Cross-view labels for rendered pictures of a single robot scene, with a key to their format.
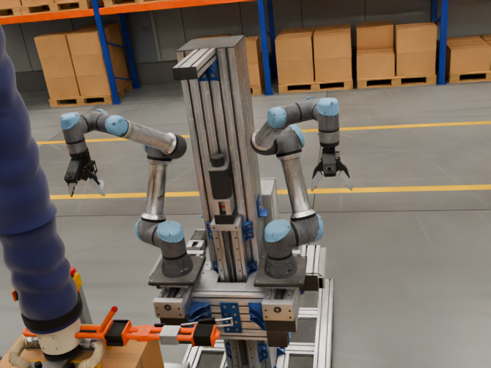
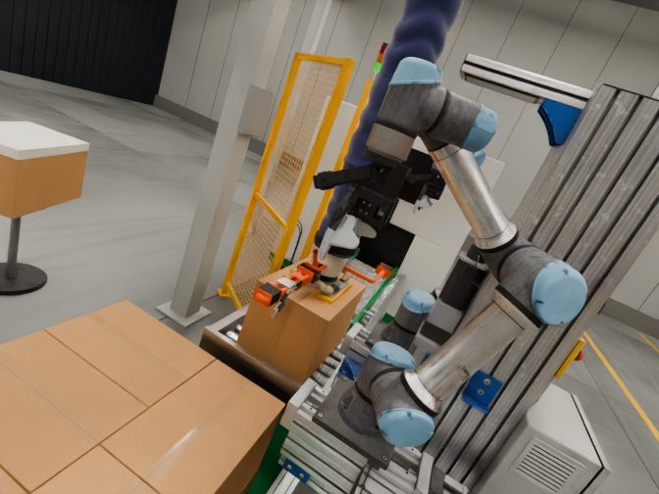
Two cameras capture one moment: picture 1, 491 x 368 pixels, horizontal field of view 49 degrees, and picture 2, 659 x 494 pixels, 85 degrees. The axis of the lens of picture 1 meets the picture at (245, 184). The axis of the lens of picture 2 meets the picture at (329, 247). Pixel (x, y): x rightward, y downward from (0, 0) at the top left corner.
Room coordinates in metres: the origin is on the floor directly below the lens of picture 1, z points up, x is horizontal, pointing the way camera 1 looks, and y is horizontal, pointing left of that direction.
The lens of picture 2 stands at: (1.84, -0.97, 1.74)
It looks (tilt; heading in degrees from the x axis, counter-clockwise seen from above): 18 degrees down; 94
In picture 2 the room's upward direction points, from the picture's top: 22 degrees clockwise
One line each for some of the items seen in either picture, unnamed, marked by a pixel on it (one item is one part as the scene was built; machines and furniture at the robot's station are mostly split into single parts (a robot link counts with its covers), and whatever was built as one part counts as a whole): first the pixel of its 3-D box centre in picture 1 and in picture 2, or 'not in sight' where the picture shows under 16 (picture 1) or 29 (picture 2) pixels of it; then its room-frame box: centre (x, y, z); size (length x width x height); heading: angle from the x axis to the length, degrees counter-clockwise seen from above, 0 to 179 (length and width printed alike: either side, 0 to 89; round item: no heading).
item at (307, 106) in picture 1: (310, 109); (455, 122); (1.92, -0.28, 1.82); 0.11 x 0.11 x 0.08; 17
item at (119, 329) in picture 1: (118, 332); (308, 272); (1.69, 0.57, 1.08); 0.10 x 0.08 x 0.06; 168
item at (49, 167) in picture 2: not in sight; (21, 166); (-0.23, 0.91, 0.82); 0.60 x 0.40 x 0.40; 102
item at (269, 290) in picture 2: (204, 335); (267, 294); (1.61, 0.22, 1.08); 0.08 x 0.07 x 0.05; 78
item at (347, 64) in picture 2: not in sight; (273, 203); (1.15, 1.58, 1.05); 0.87 x 0.10 x 2.10; 131
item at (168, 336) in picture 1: (170, 334); (285, 286); (1.65, 0.36, 1.07); 0.07 x 0.07 x 0.04; 78
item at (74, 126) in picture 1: (72, 127); not in sight; (2.05, 0.65, 1.82); 0.09 x 0.08 x 0.11; 137
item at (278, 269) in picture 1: (280, 260); (369, 401); (2.05, -0.11, 1.09); 0.15 x 0.15 x 0.10
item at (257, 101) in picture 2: not in sight; (255, 112); (0.91, 1.37, 1.62); 0.20 x 0.05 x 0.30; 79
